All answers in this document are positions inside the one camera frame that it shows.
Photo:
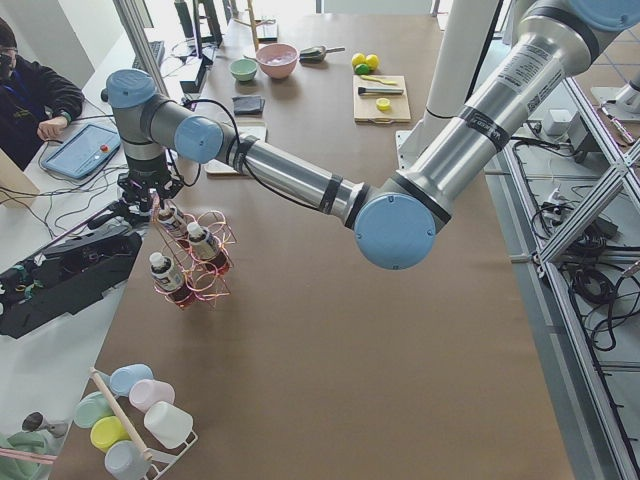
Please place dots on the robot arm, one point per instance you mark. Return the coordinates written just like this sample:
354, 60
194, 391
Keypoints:
395, 225

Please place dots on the steel muddler black tip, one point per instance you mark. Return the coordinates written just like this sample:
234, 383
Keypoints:
363, 91

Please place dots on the aluminium frame post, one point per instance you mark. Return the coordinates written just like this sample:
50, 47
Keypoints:
132, 23

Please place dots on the yellow plastic knife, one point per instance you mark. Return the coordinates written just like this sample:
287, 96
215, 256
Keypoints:
379, 80

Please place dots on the green bowl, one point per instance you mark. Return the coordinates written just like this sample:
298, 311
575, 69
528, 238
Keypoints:
243, 70

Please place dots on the steel ice scoop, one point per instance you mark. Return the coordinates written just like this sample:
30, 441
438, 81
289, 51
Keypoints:
317, 54

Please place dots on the black equipment case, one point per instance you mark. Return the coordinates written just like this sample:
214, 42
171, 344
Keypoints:
67, 277

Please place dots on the copper wire bottle basket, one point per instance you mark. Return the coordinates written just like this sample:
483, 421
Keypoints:
190, 264

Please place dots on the pink plastic cup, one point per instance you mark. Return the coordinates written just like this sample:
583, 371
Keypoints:
146, 392

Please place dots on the yellow plastic cup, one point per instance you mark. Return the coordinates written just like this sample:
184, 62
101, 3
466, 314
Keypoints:
106, 432

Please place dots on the tea bottle white cap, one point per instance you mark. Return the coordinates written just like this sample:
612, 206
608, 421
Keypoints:
207, 249
169, 279
173, 221

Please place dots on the grey plastic cup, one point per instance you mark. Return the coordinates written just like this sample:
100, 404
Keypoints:
124, 461

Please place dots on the half lemon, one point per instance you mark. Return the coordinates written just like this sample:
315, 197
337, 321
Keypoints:
383, 104

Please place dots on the blue teach pendant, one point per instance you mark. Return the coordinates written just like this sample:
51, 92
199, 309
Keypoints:
84, 152

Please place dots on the seated person dark jacket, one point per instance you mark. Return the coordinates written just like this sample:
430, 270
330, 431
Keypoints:
37, 104

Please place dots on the white plastic cup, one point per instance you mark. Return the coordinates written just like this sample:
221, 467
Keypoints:
170, 425

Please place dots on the blue plastic cup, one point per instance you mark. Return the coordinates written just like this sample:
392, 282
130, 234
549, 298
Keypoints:
124, 378

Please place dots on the green plastic cup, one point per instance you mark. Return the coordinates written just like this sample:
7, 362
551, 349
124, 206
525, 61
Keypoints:
92, 408

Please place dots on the grey folded cloth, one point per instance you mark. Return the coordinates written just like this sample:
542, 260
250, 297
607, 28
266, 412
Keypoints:
248, 105

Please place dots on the wooden cup tree stand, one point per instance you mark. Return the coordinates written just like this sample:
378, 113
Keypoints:
263, 30

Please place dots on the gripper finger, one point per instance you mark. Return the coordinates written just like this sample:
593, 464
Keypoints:
154, 207

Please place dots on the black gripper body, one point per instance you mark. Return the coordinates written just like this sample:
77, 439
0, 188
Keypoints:
145, 180

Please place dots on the pink bowl with ice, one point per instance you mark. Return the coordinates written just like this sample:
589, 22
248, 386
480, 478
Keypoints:
277, 60

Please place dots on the bamboo cutting board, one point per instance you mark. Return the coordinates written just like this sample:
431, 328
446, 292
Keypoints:
364, 107

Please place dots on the white cup rack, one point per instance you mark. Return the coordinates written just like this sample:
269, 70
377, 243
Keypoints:
162, 459

